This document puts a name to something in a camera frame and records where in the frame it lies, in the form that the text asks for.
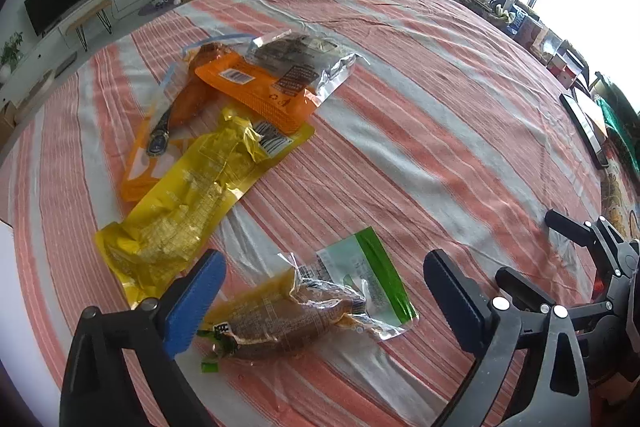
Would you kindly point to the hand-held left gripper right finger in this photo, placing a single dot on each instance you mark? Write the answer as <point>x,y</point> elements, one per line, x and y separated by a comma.
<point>452,302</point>

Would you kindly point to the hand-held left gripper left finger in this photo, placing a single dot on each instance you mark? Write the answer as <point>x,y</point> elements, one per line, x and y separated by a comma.
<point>192,302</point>

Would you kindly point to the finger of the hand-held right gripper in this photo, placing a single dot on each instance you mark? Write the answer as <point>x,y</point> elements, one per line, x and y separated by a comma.
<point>570,229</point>
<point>525,287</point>

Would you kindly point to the brown vacuum snack green label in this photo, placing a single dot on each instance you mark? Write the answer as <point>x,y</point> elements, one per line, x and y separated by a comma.
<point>280,322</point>

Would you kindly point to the yellow snack packet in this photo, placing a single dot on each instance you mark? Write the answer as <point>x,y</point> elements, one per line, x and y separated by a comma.
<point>185,202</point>

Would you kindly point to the black tablet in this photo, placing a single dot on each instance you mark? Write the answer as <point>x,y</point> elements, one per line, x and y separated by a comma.
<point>585,127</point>

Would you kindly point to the green cloth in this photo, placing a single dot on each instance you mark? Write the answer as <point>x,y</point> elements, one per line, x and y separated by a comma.
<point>620,122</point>

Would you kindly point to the white board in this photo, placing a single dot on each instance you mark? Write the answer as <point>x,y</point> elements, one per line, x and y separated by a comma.
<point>20,307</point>

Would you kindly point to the orange striped tablecloth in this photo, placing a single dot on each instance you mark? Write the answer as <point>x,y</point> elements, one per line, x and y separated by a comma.
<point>400,132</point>

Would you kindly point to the zip bag with orange print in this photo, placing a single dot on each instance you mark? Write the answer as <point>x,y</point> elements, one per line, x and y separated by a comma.
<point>185,102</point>

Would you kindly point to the orange snack packet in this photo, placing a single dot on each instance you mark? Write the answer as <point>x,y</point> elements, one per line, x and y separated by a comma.
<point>265,99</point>

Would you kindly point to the clutter of small boxes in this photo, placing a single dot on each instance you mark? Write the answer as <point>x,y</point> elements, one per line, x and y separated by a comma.
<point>500,2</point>

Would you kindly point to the dark silver foil packet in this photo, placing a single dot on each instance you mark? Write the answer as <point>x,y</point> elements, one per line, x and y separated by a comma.
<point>300,52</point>

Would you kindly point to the purple round mat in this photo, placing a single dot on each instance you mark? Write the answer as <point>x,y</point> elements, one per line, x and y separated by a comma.
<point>160,4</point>

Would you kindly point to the wooden bench with hairpin legs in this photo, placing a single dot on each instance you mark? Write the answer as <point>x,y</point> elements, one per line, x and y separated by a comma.
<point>90,12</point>

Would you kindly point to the bushy potted plant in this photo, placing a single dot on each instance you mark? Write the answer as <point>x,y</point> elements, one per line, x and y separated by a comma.
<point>11,52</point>

